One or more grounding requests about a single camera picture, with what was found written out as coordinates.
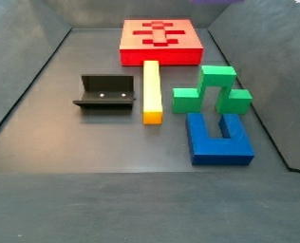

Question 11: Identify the purple U-shaped block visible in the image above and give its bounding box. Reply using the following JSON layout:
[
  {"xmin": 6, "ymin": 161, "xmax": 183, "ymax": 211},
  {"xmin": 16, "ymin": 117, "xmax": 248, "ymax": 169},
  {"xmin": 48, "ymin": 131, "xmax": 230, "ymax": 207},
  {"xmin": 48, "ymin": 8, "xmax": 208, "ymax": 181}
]
[{"xmin": 188, "ymin": 0, "xmax": 244, "ymax": 4}]

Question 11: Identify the red slotted board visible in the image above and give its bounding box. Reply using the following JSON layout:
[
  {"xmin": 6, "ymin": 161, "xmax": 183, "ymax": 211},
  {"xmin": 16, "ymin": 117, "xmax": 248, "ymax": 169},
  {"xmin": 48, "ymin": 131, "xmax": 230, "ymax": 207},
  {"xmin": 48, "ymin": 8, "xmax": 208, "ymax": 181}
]
[{"xmin": 119, "ymin": 19, "xmax": 204, "ymax": 66}]

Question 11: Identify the yellow long bar block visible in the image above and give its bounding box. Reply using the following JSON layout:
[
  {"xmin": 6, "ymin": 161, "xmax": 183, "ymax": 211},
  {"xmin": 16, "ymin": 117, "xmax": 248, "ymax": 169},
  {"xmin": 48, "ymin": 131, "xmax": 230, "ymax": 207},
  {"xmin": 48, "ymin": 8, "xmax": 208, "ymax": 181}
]
[{"xmin": 141, "ymin": 61, "xmax": 161, "ymax": 124}]

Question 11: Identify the green stepped arch block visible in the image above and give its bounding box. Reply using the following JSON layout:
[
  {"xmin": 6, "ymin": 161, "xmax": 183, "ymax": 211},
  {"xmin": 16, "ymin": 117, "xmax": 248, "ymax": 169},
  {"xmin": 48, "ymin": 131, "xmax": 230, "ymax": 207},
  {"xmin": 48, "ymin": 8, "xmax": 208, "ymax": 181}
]
[{"xmin": 171, "ymin": 65, "xmax": 252, "ymax": 115}]

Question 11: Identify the blue U-shaped block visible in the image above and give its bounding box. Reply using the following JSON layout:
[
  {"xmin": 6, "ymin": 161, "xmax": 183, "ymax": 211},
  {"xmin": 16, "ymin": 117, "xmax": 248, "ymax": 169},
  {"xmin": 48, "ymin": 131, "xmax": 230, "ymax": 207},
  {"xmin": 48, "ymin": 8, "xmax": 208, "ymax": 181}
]
[{"xmin": 186, "ymin": 113, "xmax": 254, "ymax": 165}]

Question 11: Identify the black angle bracket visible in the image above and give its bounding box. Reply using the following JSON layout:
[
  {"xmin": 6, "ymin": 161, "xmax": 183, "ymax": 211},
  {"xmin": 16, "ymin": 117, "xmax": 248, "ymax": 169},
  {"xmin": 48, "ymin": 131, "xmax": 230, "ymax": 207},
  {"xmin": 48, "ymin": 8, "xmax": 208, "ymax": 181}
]
[{"xmin": 72, "ymin": 74, "xmax": 135, "ymax": 107}]

